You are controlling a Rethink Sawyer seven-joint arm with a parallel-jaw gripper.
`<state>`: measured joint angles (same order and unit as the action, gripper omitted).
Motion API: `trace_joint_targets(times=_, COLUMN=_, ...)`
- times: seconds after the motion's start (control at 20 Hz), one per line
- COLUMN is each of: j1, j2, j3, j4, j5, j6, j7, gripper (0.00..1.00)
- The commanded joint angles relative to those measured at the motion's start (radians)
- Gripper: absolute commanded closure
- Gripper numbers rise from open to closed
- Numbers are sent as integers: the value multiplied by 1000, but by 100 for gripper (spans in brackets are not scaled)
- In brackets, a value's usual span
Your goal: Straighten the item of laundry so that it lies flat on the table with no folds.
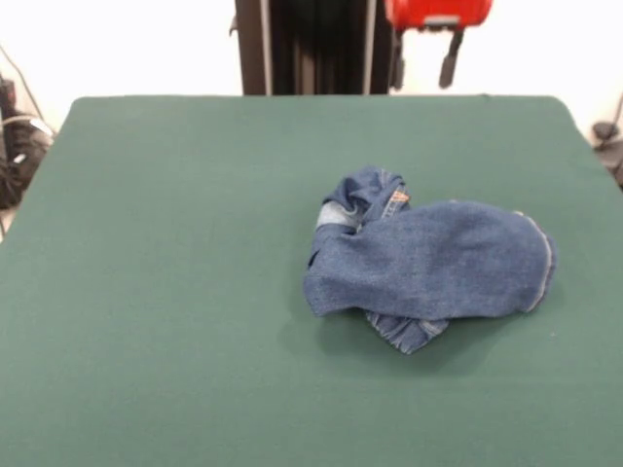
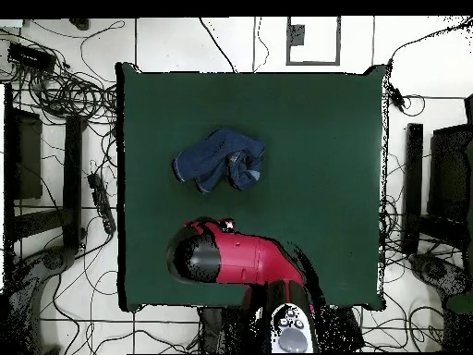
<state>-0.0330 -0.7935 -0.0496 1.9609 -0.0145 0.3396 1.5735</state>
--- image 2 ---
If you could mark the blue denim jeans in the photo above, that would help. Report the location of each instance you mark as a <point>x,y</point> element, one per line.
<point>218,155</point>

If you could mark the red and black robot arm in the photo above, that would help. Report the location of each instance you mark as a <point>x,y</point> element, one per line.
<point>251,255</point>

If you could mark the dark green table cloth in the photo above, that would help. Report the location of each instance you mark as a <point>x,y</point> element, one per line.
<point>314,166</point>

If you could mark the black power strip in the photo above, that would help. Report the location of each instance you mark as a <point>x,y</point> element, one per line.
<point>101,203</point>
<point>349,329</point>

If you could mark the black stand leg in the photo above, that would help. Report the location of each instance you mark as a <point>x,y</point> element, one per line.
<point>55,259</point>
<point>436,271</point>

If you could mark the black upright bar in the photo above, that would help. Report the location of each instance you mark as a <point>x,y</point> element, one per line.
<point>414,177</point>

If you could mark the small grey square plate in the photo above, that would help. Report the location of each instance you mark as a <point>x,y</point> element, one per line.
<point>296,35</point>

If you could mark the black power adapter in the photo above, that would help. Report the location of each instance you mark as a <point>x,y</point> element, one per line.
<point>398,98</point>

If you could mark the black panel stand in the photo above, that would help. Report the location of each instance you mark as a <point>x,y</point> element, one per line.
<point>449,173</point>

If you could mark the green round object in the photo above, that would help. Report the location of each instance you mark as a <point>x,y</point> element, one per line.
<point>462,304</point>

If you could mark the small black floor object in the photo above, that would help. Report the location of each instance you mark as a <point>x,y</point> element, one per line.
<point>79,24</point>

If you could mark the black electronics box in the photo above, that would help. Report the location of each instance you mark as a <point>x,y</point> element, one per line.
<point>29,57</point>

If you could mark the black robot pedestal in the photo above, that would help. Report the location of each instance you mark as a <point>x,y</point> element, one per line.
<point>221,329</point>

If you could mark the black metal stand frame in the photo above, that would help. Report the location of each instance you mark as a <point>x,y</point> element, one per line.
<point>72,166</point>

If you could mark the grey square floor frame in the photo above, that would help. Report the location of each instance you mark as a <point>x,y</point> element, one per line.
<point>314,63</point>

